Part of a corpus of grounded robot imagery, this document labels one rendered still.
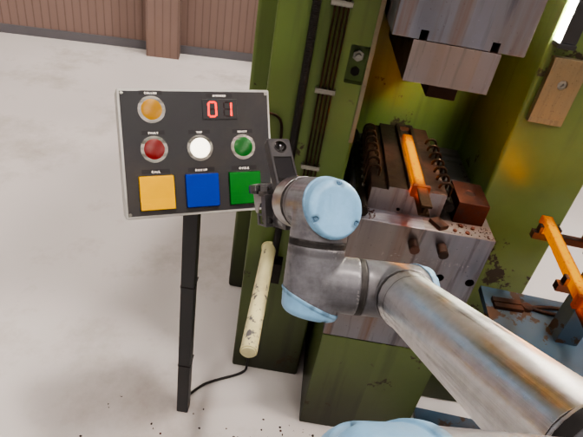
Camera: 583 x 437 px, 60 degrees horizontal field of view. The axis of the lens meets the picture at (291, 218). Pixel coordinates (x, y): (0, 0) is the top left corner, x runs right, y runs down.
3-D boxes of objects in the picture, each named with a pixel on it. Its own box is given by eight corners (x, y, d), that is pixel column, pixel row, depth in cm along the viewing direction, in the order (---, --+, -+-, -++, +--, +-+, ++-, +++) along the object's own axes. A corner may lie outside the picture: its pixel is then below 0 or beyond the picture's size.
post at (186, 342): (187, 413, 178) (201, 140, 117) (176, 411, 178) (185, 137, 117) (190, 403, 182) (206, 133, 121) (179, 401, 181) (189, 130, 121)
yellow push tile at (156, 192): (176, 208, 111) (173, 174, 110) (141, 210, 108) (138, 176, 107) (175, 207, 113) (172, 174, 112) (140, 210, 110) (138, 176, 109)
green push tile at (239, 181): (261, 202, 118) (260, 170, 117) (231, 204, 115) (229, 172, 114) (259, 202, 120) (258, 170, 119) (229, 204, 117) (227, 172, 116)
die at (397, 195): (438, 219, 136) (448, 193, 131) (366, 206, 136) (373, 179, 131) (418, 151, 171) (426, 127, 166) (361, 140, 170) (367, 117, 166)
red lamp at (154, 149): (162, 163, 109) (162, 145, 106) (141, 159, 109) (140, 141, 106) (167, 156, 111) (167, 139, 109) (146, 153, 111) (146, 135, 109)
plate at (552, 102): (560, 127, 131) (592, 63, 121) (527, 121, 131) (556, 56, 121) (558, 124, 133) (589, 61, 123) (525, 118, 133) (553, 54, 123)
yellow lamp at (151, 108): (160, 123, 108) (160, 104, 105) (138, 120, 108) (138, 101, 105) (164, 117, 110) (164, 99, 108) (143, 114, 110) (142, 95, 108)
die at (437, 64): (486, 95, 116) (502, 55, 111) (402, 80, 116) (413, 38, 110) (453, 46, 151) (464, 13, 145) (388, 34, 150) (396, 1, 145)
